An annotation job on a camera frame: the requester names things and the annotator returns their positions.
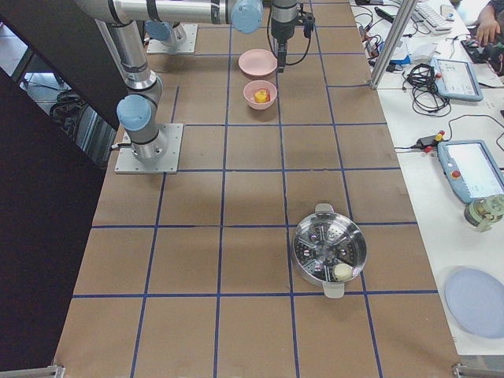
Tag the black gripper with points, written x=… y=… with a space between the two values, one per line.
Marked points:
x=281 y=33

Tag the pink bowl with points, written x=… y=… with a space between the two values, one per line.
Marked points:
x=252 y=86

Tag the red yellow apple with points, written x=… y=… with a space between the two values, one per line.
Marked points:
x=261 y=95

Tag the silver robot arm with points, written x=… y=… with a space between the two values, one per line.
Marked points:
x=134 y=29
x=166 y=33

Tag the pink plate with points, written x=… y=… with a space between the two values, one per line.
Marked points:
x=257 y=62

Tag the light blue plate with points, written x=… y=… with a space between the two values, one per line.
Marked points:
x=475 y=300

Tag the person hand at desk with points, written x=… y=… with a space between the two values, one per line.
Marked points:
x=488 y=29

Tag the white keyboard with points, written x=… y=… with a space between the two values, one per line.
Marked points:
x=431 y=19

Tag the far teach pendant tablet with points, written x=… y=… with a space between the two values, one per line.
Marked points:
x=456 y=80

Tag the teach pendant tablet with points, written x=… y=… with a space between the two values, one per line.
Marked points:
x=456 y=80
x=470 y=169

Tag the black power adapter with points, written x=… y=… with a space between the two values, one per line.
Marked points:
x=428 y=143

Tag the steel steamer pot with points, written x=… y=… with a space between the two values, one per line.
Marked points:
x=323 y=240

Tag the near teach pendant tablet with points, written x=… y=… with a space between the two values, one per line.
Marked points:
x=470 y=169

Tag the white bun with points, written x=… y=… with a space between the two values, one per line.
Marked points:
x=343 y=272

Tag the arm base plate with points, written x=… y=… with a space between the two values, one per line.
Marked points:
x=186 y=48
x=159 y=156

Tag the aluminium frame post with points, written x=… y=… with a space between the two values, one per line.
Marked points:
x=395 y=34

